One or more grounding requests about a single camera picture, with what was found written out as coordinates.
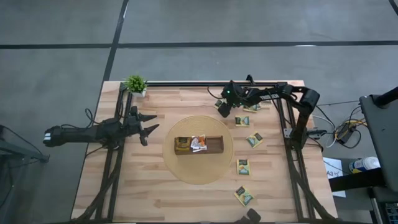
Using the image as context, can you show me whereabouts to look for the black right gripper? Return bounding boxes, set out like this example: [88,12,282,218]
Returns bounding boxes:
[218,80,249,118]

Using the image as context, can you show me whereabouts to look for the brown wooden tea caddy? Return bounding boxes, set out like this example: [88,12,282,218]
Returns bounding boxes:
[174,134,224,156]

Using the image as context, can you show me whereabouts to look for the black power box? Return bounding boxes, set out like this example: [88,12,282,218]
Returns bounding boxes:
[334,123,363,149]

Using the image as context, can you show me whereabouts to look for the black shelf bar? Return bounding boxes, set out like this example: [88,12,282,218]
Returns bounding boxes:
[328,167,388,192]

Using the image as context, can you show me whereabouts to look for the dark grey cart top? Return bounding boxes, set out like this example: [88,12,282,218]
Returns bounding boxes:
[359,93,398,194]

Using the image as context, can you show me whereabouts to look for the round woven straw placemat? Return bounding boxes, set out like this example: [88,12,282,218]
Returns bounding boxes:
[162,115,234,185]

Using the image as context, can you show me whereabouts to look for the black metal table frame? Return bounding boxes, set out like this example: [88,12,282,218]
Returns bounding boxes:
[74,81,336,222]

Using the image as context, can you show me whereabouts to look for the black pole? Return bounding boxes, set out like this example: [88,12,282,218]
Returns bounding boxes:
[373,86,398,108]

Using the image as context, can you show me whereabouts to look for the green plant in white pot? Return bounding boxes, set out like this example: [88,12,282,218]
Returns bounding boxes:
[123,74,149,98]

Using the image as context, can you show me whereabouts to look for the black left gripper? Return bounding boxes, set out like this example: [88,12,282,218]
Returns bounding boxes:
[124,106,160,147]

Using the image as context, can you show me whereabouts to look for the grey metal stand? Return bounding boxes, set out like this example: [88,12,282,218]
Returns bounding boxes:
[0,124,50,164]

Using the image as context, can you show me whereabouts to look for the white wipes canister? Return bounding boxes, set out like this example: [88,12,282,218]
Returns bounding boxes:
[348,156,381,174]

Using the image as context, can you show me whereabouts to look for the orange yellow tea packet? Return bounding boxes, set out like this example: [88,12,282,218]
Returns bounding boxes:
[175,136,192,152]

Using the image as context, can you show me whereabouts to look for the white paper sheet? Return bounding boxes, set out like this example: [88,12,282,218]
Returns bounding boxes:
[322,157,346,198]

